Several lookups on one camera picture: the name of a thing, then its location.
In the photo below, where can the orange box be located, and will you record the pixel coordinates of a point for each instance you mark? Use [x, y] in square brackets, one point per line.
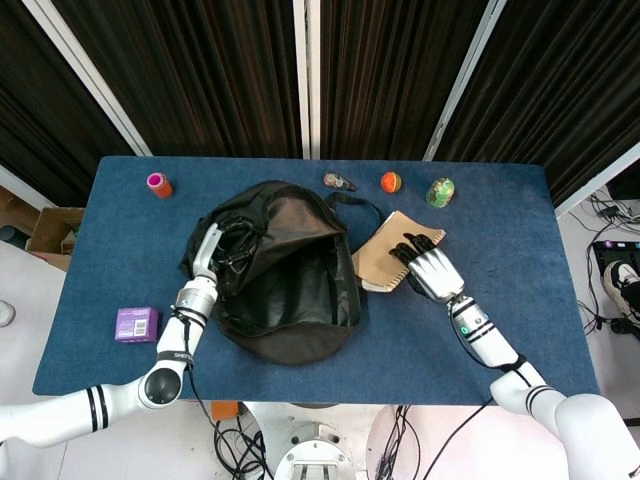
[225, 410]

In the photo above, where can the green camouflage egg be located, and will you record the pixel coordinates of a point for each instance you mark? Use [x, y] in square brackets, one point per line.
[440, 192]

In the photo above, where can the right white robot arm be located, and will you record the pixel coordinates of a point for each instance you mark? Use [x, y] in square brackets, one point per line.
[487, 345]

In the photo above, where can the orange ball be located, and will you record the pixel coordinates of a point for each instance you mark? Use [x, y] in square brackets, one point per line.
[391, 182]

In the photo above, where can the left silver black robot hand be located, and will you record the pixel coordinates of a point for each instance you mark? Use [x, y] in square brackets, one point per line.
[205, 250]

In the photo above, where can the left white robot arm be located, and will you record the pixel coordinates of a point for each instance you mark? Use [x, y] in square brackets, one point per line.
[175, 340]

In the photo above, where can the purple box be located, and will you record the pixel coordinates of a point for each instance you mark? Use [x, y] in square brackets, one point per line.
[136, 325]

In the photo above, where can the round white robot base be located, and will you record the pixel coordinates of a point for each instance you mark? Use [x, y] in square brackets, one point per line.
[312, 455]

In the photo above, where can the black device with coloured buttons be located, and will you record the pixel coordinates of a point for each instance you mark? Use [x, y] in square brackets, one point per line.
[612, 250]

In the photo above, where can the cardboard box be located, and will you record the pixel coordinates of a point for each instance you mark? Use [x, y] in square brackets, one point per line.
[50, 225]

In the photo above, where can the brown spiral notebook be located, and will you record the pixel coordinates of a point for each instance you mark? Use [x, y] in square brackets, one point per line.
[380, 250]

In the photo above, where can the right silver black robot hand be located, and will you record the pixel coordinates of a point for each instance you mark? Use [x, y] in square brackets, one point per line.
[435, 275]

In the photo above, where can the white black shoe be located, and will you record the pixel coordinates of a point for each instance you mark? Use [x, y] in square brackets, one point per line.
[622, 280]

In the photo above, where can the blue table cloth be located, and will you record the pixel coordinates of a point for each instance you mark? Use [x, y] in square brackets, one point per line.
[450, 360]

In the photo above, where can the pink orange cylinder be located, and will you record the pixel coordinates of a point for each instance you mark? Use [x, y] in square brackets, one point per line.
[160, 186]

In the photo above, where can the black backpack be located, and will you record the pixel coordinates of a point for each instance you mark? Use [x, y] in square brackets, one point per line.
[290, 340]

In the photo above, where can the white frame post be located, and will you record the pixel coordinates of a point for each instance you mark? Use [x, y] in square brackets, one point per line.
[462, 85]
[595, 187]
[306, 80]
[90, 80]

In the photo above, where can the black curtain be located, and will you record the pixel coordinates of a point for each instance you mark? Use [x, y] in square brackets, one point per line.
[390, 75]
[200, 75]
[560, 85]
[40, 115]

